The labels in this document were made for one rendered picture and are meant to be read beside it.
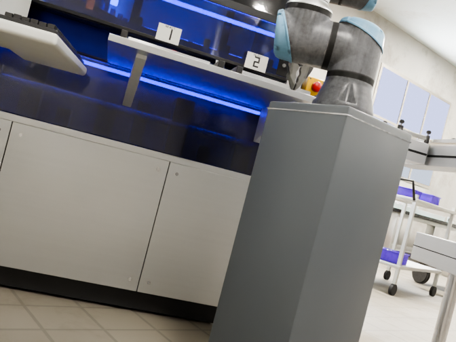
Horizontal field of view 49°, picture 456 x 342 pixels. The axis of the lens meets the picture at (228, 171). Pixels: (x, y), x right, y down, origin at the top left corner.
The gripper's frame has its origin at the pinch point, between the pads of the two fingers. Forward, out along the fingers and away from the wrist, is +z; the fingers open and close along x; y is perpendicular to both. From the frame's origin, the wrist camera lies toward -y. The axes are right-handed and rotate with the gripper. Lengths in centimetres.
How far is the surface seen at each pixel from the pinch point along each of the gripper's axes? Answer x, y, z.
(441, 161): -82, 32, 5
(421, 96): -392, 544, -167
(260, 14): 9.9, 29.1, -28.5
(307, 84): -14.7, 28.7, -8.7
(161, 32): 44, 29, -11
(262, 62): 4.5, 29.1, -11.5
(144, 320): 24, 28, 91
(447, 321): -88, 13, 67
